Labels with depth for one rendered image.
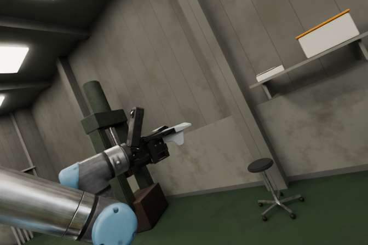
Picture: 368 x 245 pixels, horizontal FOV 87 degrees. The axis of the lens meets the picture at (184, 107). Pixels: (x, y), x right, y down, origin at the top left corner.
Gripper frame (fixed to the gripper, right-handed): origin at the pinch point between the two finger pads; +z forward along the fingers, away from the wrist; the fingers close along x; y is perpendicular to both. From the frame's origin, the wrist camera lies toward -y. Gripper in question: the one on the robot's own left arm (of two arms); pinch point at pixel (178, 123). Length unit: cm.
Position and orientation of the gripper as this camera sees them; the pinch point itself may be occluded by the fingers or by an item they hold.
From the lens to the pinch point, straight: 65.1
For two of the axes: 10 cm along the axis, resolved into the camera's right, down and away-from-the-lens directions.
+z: 7.7, -3.2, 5.6
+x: 5.4, -1.5, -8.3
